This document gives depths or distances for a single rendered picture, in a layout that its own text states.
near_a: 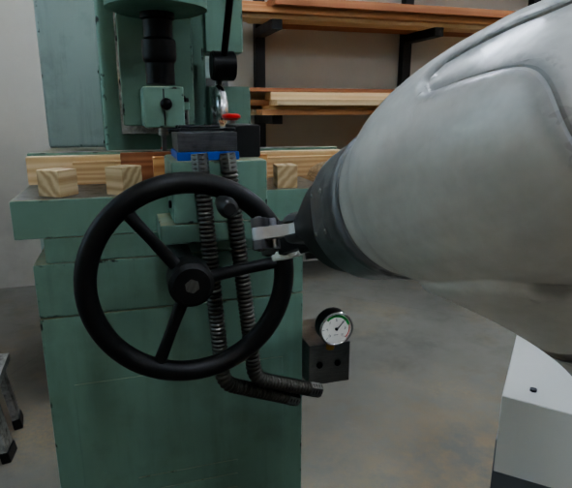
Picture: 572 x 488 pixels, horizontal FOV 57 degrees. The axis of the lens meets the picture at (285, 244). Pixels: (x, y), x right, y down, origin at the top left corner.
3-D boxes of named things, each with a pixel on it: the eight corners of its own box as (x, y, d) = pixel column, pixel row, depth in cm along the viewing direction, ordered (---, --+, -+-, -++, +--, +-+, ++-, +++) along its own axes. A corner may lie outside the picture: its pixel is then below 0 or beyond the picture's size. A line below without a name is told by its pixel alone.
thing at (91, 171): (75, 185, 93) (72, 162, 92) (75, 183, 95) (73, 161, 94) (368, 173, 110) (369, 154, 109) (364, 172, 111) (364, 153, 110)
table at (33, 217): (-3, 258, 69) (-10, 213, 68) (33, 214, 98) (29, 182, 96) (404, 228, 86) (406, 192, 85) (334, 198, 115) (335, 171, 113)
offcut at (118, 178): (143, 192, 85) (141, 165, 84) (123, 196, 82) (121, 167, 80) (126, 190, 87) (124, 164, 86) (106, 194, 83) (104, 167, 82)
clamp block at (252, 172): (171, 225, 75) (167, 162, 73) (164, 208, 88) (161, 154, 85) (270, 219, 79) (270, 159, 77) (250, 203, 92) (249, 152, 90)
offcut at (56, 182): (57, 192, 85) (54, 167, 84) (78, 194, 83) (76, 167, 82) (39, 196, 81) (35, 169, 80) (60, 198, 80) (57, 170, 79)
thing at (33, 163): (28, 185, 93) (24, 157, 92) (30, 183, 95) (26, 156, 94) (340, 173, 110) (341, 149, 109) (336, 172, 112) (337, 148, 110)
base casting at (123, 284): (36, 320, 82) (29, 264, 80) (70, 236, 135) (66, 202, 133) (305, 291, 95) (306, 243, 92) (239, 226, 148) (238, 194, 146)
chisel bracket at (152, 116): (145, 137, 91) (141, 85, 89) (142, 133, 104) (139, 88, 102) (188, 136, 93) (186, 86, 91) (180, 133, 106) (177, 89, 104)
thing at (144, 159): (122, 184, 94) (119, 153, 93) (122, 183, 96) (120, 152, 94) (250, 179, 101) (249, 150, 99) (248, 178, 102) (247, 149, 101)
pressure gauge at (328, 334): (319, 357, 91) (319, 314, 89) (312, 349, 95) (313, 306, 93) (352, 353, 93) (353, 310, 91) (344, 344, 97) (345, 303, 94)
